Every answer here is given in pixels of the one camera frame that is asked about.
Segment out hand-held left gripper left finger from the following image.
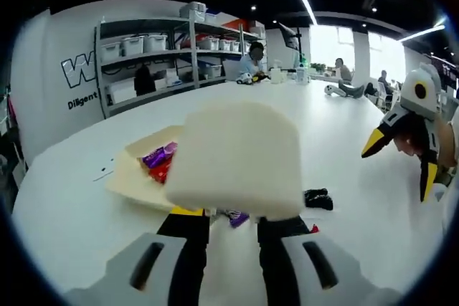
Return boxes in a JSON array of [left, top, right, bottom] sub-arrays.
[[66, 206, 211, 306]]

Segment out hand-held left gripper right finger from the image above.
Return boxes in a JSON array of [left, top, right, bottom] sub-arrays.
[[256, 214, 395, 306]]

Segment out black food piece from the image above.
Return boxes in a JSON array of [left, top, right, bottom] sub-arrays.
[[303, 187, 334, 211]]

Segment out small purple food packet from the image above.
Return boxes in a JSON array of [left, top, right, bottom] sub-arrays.
[[218, 209, 250, 229]]

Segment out cream hexagonal food container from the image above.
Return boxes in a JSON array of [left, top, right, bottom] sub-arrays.
[[105, 125, 187, 214]]

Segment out long red food bar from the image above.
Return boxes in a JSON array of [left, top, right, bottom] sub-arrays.
[[148, 158, 176, 185]]

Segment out cream food tongs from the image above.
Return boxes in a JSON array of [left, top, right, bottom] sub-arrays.
[[164, 100, 306, 221]]

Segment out dark table object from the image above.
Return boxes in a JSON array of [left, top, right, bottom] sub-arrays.
[[339, 82, 366, 99]]

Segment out white table gadget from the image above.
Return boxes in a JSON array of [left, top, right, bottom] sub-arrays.
[[324, 83, 345, 97]]

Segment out white pump bottle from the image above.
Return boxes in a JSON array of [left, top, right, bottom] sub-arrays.
[[296, 62, 310, 85]]

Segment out white cups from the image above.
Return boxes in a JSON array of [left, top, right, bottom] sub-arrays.
[[270, 60, 285, 85]]

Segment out white yellow gadget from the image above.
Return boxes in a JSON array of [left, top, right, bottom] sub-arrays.
[[236, 72, 272, 85]]

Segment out black bag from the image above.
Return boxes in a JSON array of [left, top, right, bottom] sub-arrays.
[[133, 64, 157, 97]]

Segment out grey metal shelf rack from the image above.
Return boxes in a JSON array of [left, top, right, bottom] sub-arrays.
[[93, 1, 268, 120]]

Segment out group of white storage bins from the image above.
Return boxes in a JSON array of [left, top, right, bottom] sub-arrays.
[[100, 0, 266, 81]]

